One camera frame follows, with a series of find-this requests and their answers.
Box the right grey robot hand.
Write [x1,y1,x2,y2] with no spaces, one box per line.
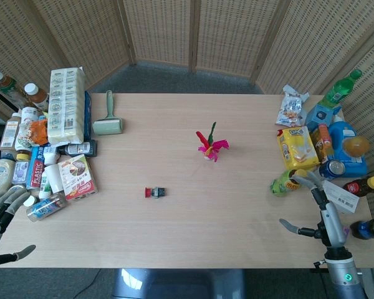
[279,170,347,249]

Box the colourful feather shuttlecock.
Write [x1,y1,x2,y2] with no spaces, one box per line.
[195,121,231,164]

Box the white barcode card box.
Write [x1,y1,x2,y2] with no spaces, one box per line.
[322,180,360,214]

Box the dark cola bottle blue label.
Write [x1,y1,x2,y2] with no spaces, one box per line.
[349,217,374,241]

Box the brown bottle yellow cap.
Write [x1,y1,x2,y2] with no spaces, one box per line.
[342,175,374,198]

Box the blue drink can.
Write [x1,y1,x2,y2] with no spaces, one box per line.
[318,159,347,182]

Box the clear bottle blue label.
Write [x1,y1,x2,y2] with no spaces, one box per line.
[22,191,68,223]

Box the cream mayonnaise bottle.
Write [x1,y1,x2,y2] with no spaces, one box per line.
[0,152,16,192]

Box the green label drink bottle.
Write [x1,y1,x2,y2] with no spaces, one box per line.
[269,168,310,198]

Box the blue detergent bottle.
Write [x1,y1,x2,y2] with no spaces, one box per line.
[328,115,369,179]

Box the white green small bottle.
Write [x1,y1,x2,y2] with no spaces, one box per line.
[37,179,52,201]

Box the small jar purple label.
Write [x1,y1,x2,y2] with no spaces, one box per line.
[11,152,31,188]

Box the blue plastic wrap box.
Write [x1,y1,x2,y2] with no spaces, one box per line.
[26,146,47,191]

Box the orange snack box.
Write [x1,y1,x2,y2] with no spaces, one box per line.
[309,123,335,163]

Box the white paper cup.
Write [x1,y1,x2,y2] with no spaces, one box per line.
[44,163,65,194]

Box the orange juice bottle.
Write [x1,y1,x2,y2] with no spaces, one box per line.
[342,135,371,158]

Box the yellow snack bag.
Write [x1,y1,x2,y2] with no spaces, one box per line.
[276,125,320,171]

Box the red white snack box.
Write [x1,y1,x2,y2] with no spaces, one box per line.
[57,153,98,201]

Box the brown sauce bottle barcode label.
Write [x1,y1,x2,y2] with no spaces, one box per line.
[0,112,22,153]

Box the light blue carton box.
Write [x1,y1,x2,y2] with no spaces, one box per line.
[305,102,343,133]

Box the orange snack bag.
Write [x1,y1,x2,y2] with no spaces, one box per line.
[19,118,49,148]

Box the white drink bottle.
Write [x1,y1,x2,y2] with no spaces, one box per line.
[14,106,42,151]

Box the dark bottle white label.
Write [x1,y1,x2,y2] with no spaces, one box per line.
[57,140,98,158]

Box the silver snack bag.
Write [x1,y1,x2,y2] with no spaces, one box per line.
[274,84,311,127]

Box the green soda bottle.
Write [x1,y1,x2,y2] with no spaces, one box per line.
[319,69,363,110]

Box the tea bottle brown liquid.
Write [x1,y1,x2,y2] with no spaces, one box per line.
[23,82,50,112]

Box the tea bottle green label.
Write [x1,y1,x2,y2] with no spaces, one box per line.
[0,70,26,110]

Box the cream tissue pack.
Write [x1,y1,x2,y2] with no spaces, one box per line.
[47,65,88,146]

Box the dark blue flat package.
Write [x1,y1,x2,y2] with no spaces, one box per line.
[84,90,93,141]

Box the green lint roller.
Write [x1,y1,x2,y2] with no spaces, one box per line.
[92,90,124,136]

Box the red emergency stop button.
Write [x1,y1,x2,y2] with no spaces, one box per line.
[144,186,170,199]

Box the woven bamboo folding screen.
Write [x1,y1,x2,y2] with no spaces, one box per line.
[0,0,374,268]

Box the black floor cable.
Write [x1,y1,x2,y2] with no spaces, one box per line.
[80,268,104,299]

